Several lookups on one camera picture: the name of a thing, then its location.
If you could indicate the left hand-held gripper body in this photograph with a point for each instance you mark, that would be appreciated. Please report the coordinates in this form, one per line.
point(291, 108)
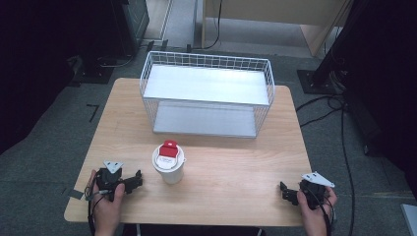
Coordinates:
point(109, 178)

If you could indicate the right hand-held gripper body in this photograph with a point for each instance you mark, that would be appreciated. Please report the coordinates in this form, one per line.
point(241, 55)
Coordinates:
point(314, 193)

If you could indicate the person's right hand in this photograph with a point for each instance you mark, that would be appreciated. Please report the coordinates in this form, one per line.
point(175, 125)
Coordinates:
point(316, 216)

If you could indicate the person's left hand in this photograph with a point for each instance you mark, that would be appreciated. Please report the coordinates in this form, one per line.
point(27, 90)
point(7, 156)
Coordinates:
point(106, 209)

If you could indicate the white cup with red lid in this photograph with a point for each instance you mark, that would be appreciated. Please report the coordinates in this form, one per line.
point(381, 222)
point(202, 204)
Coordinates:
point(168, 164)

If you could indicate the grey tape piece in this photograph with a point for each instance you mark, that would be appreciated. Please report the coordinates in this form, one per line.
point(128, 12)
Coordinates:
point(77, 194)

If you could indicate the white flat object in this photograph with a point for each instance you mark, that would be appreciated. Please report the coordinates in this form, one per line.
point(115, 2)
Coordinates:
point(410, 219)

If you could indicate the black floor stand base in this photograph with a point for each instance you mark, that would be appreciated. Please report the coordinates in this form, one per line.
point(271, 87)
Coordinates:
point(93, 73)

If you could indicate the dark curtain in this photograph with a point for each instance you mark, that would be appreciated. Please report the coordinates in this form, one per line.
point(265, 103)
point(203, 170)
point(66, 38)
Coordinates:
point(390, 82)
point(39, 65)

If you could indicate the black cabinet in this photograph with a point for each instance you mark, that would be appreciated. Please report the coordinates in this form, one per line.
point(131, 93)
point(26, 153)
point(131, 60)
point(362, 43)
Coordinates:
point(132, 23)

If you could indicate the black metal stand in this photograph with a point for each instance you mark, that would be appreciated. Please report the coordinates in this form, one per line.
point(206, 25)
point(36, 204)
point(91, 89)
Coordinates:
point(341, 36)

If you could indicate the light wooden furniture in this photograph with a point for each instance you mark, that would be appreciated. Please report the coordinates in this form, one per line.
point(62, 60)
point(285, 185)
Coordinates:
point(278, 11)

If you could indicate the black stand base plate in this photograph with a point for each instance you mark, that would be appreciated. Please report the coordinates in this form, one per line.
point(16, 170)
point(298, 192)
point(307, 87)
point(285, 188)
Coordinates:
point(306, 82)

